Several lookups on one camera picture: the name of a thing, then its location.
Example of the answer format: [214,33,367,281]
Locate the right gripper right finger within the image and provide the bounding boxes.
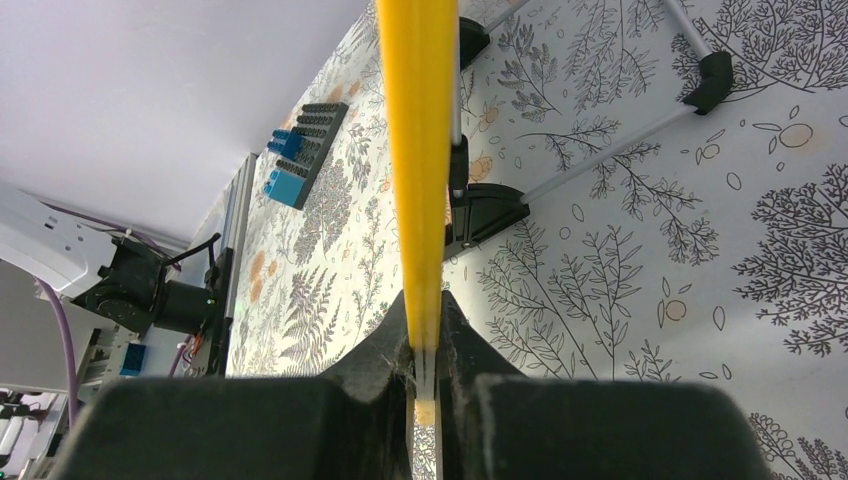
[437,292,770,479]

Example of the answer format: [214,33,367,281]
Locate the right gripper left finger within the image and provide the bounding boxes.
[52,297,412,479]

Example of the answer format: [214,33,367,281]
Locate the whiteboard with yellow frame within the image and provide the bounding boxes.
[376,1,458,479]

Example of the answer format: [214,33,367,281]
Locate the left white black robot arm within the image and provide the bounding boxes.
[1,182,234,335]

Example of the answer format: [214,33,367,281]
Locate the black whiteboard easel stand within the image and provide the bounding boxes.
[445,1,734,258]

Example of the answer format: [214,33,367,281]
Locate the blue toy brick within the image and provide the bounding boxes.
[262,170,305,209]

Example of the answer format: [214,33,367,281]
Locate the small blue brick stack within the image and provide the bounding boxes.
[266,129,304,160]

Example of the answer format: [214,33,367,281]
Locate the dark grey brick plate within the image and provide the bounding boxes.
[267,102,348,210]

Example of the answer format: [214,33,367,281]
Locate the floral table mat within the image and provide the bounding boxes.
[227,1,847,479]

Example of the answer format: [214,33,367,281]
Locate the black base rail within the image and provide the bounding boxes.
[192,247,235,377]

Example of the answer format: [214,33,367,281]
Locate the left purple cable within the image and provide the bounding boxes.
[33,274,84,432]

